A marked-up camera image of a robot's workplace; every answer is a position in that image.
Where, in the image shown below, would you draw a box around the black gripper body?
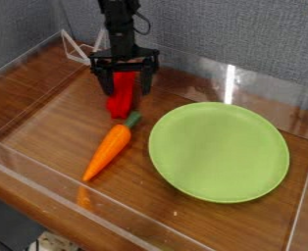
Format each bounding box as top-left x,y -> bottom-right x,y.
90,46 -> 159,74

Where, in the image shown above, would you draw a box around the green round plate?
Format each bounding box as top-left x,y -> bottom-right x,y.
149,102 -> 289,203

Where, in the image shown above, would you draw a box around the red block object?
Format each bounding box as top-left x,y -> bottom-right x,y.
106,72 -> 137,119

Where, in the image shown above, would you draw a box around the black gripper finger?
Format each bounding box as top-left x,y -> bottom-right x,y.
95,70 -> 114,96
141,68 -> 154,95

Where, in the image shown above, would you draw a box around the orange toy carrot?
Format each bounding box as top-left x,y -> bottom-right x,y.
83,111 -> 142,181

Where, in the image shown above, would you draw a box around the clear acrylic enclosure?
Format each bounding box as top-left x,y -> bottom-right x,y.
0,36 -> 308,251

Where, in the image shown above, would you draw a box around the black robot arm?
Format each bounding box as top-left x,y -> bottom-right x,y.
90,0 -> 159,96

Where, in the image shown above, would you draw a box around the black cable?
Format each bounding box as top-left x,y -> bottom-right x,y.
133,12 -> 154,36

